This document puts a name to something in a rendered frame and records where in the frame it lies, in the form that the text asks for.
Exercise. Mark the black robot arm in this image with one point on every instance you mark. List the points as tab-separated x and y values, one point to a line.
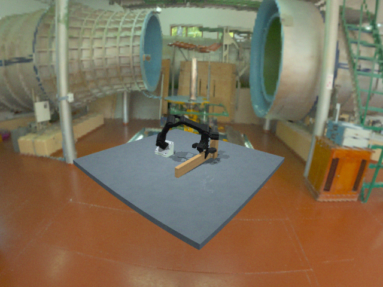
203	129

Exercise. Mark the wooden board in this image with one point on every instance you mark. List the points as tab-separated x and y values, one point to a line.
191	164

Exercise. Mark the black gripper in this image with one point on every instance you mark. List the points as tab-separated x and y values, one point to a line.
208	150

